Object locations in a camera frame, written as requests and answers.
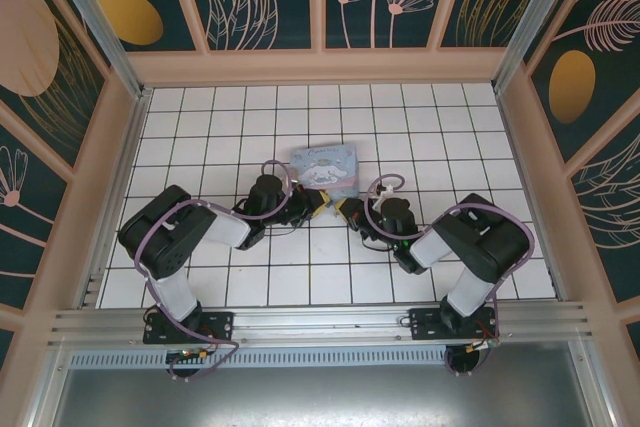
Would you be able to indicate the light blue cartoon tin box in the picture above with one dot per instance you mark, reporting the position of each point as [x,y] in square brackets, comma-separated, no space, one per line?
[327,169]

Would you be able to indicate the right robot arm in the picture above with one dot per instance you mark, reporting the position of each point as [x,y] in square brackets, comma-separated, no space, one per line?
[480,242]

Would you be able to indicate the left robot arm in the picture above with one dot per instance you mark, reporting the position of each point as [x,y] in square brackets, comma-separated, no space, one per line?
[170,232]

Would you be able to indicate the grey metal sheet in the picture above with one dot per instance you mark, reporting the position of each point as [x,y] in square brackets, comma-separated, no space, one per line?
[320,397]

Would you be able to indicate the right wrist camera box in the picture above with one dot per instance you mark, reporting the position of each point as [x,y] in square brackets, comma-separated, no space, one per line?
[385,192]

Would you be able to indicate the aluminium mounting rail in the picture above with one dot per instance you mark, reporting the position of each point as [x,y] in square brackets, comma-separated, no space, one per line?
[320,319]

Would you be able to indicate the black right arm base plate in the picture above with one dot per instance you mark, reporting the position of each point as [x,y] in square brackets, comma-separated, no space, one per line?
[425,324]

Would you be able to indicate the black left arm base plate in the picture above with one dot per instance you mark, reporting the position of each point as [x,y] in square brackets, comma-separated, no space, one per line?
[220,327]

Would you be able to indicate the aluminium side rail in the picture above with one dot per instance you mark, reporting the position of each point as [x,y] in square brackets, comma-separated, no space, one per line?
[131,139]
[511,139]

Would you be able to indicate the aluminium frame post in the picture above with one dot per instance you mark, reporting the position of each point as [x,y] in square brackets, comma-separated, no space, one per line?
[98,22]
[529,22]

